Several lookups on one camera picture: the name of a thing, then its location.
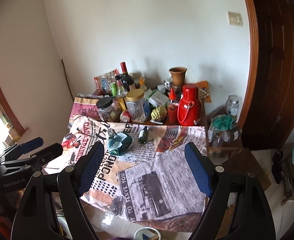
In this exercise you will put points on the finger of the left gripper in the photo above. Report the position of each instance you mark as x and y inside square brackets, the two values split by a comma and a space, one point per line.
[36, 161]
[18, 150]

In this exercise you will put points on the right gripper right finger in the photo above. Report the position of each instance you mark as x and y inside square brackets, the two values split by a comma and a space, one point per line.
[215, 185]

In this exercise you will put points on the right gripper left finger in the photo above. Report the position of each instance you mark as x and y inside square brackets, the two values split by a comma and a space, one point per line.
[73, 182]

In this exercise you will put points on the green paper bag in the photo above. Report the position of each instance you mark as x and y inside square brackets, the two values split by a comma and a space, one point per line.
[119, 143]

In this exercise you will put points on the small green pump bottle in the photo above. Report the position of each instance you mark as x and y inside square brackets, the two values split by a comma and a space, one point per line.
[143, 136]

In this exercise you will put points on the green crumpled cloth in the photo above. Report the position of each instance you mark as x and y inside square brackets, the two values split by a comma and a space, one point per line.
[223, 122]

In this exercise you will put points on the newspaper print tablecloth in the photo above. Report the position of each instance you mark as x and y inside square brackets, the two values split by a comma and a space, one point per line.
[150, 181]

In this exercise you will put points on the red thermos jug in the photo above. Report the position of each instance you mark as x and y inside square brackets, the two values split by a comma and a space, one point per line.
[189, 107]

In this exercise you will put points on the glass jar white lid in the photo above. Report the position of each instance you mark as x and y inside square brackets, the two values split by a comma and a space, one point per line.
[232, 105]

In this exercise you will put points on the red sauce squeeze bottle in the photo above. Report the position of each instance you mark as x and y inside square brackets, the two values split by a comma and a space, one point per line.
[172, 107]

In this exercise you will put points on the black lid plastic jar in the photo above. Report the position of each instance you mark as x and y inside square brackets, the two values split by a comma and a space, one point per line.
[107, 111]

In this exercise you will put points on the yellow green spiky fruit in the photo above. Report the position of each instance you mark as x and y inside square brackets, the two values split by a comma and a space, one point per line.
[159, 114]

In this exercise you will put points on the green white medicine box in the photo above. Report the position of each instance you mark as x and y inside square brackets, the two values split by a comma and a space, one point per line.
[157, 99]

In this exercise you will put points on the oil bottle yellow label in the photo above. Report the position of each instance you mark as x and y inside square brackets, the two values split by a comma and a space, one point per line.
[121, 93]

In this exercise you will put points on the gold lid plastic jar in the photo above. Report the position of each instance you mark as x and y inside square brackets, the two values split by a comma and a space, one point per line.
[138, 106]

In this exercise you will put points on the dark wooden door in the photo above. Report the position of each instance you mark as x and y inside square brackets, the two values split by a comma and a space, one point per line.
[270, 118]

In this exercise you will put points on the brown clay vase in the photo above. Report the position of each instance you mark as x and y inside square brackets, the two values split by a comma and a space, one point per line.
[178, 76]

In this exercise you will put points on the red wine bottle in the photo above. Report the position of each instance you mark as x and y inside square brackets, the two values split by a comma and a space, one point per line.
[127, 80]

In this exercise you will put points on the wall light switch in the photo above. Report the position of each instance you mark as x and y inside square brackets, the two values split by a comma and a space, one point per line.
[235, 19]

